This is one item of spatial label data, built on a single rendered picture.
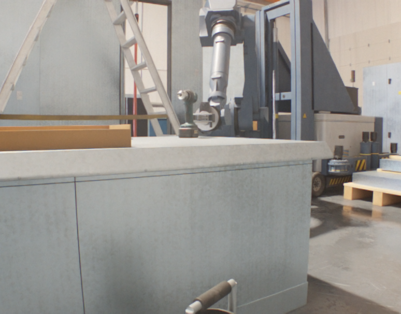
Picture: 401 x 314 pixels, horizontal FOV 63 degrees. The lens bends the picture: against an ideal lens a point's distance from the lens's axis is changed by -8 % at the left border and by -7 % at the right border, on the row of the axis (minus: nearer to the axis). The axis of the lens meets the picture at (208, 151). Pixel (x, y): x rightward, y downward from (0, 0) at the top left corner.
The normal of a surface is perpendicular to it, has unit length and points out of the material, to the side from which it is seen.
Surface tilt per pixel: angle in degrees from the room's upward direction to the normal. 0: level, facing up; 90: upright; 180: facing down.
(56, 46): 90
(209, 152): 67
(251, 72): 128
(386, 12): 90
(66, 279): 90
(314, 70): 90
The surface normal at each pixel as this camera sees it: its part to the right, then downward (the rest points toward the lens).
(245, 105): -0.14, 0.45
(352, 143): 0.56, 0.06
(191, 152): 0.48, -0.33
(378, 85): -0.88, 0.04
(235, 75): 0.15, 0.07
